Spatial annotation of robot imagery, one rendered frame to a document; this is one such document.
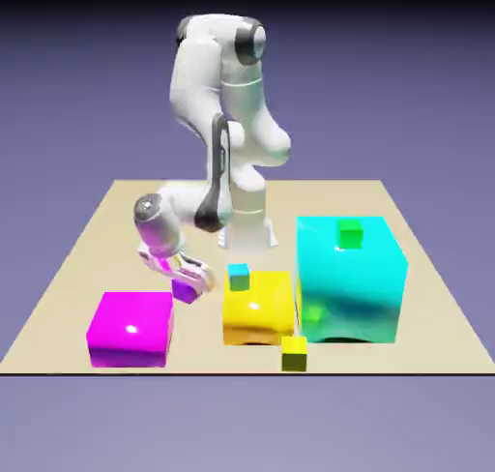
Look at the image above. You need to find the small cyan cube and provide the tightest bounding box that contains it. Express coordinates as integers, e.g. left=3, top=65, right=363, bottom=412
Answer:
left=226, top=262, right=251, bottom=292

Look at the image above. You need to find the small magenta cube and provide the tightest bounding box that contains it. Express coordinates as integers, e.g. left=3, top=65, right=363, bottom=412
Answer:
left=170, top=279, right=202, bottom=306

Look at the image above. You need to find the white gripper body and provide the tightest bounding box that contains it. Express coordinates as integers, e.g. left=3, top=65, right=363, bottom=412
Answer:
left=166, top=253, right=217, bottom=294

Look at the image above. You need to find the large yellow box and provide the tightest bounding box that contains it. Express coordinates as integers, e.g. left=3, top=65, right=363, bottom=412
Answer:
left=221, top=270, right=298, bottom=346

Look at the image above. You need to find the large cyan box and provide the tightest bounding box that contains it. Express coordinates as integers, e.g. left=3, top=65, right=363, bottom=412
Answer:
left=295, top=215, right=410, bottom=344

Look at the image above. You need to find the large magenta box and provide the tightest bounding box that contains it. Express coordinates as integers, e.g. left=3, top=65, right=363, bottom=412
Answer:
left=85, top=290, right=175, bottom=369

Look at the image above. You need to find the small yellow cube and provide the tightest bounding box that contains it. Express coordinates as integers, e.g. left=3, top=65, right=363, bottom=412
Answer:
left=280, top=336, right=309, bottom=373

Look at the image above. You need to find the small green cube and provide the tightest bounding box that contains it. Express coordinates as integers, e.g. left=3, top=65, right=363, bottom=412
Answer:
left=337, top=219, right=365, bottom=251

